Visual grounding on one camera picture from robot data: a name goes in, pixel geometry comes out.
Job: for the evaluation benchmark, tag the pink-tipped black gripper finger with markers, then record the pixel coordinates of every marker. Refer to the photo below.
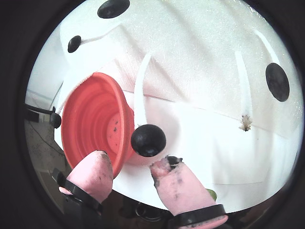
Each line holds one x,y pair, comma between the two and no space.
93,176

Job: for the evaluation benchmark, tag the stained pink-tipped gripper finger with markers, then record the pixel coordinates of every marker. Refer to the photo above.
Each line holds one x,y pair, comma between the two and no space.
181,190

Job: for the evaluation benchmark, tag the dark blueberry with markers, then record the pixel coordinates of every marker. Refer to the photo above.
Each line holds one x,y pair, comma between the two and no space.
56,120
74,44
277,82
147,139
114,9

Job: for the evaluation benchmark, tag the red collapsible silicone cup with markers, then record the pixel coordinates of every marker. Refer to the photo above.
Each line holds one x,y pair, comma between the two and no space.
95,107

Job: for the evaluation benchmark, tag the green leaf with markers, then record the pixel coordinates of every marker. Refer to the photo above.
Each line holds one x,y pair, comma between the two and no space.
212,194

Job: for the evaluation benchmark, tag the black bar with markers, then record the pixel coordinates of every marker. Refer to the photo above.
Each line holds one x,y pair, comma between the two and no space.
38,110

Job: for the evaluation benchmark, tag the white foam board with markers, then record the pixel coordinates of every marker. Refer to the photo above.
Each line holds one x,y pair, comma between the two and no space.
190,47

